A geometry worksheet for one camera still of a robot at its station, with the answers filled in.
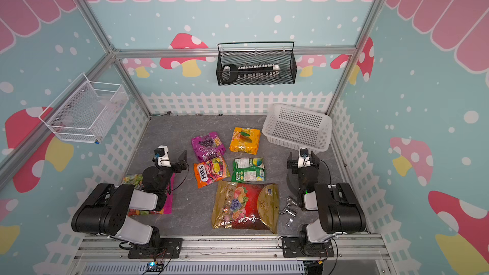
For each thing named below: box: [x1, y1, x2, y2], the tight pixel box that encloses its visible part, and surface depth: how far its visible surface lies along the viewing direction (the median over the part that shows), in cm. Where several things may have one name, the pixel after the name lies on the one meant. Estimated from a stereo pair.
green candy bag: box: [231, 157, 266, 183], surface depth 96 cm
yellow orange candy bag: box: [229, 127, 262, 155], surface depth 105 cm
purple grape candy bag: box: [191, 131, 226, 162], surface depth 102 cm
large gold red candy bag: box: [211, 180, 280, 235], surface depth 83 cm
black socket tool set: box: [222, 63, 281, 85], surface depth 91 cm
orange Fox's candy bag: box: [193, 156, 231, 190], surface depth 96 cm
